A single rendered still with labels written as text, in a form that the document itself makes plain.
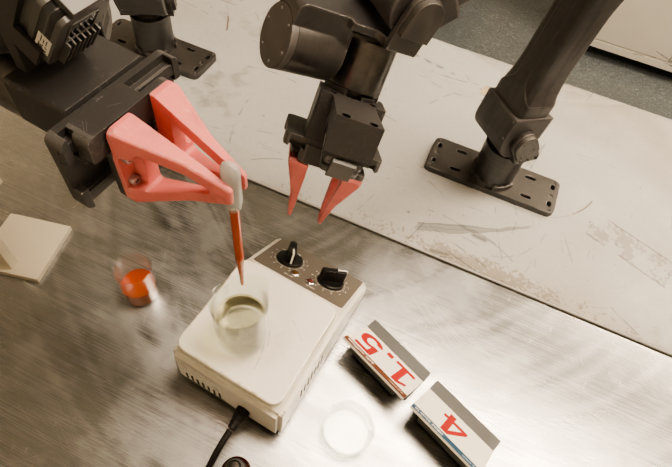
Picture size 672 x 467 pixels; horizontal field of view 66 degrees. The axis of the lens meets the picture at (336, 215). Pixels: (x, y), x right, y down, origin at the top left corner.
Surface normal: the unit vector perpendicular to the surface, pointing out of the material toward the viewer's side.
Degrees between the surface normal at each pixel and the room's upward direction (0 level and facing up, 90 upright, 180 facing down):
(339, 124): 64
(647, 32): 90
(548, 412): 0
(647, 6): 90
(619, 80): 0
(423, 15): 90
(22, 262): 0
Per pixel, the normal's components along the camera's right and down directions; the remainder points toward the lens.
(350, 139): 0.05, 0.46
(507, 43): 0.10, -0.59
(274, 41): -0.80, -0.03
